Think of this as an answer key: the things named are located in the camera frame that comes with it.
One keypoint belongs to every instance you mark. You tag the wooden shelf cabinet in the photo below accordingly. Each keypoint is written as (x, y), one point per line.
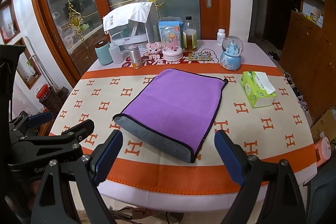
(308, 54)

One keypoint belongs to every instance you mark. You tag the red bucket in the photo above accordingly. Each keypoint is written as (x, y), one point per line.
(43, 92)

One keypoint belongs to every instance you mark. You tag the green tissue pack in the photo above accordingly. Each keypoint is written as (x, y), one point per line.
(258, 89)

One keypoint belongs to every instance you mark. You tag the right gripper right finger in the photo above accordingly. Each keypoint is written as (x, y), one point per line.
(283, 202)

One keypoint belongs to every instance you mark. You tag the translucent white plastic bottle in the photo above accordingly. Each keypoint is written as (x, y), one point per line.
(115, 53)

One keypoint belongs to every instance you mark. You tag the pill blister pack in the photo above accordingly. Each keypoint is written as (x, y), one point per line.
(198, 56)

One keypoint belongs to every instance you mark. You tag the amber liquid glass bottle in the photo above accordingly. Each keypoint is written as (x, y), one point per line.
(189, 35)

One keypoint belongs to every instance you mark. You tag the white appliance with cloth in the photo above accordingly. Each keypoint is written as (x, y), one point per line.
(134, 23)

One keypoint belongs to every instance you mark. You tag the orange white H-pattern tablecloth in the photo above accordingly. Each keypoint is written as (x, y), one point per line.
(143, 175)

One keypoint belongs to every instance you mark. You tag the blue cartoon box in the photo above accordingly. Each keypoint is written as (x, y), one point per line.
(170, 29)

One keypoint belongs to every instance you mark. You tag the wooden framed picture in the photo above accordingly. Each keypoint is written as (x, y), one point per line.
(9, 24)

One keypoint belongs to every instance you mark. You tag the white pill bottle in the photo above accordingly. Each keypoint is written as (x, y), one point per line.
(221, 34)

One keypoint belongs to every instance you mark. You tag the silver orange metal can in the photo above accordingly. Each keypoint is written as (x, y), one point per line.
(135, 56)

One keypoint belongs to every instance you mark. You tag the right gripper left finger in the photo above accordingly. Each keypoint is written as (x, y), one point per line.
(91, 170)

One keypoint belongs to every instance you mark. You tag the pink dome music box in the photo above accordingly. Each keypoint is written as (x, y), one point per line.
(172, 51)

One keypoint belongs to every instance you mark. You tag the cardboard box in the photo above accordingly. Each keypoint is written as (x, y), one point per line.
(325, 126)

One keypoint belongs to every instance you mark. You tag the pink plush pig toy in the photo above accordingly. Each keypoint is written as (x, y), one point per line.
(153, 48)

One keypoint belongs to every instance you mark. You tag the pink device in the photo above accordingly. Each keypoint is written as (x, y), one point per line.
(322, 150)

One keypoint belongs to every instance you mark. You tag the purple grey microfiber towel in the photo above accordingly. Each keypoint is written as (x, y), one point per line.
(175, 112)

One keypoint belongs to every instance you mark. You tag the teal cylinder container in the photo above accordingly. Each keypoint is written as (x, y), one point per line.
(102, 52)

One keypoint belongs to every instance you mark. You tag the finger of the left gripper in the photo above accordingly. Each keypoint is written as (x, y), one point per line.
(25, 122)
(63, 146)

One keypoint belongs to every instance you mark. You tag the blue castle snow globe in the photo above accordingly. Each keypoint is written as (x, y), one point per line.
(232, 48)

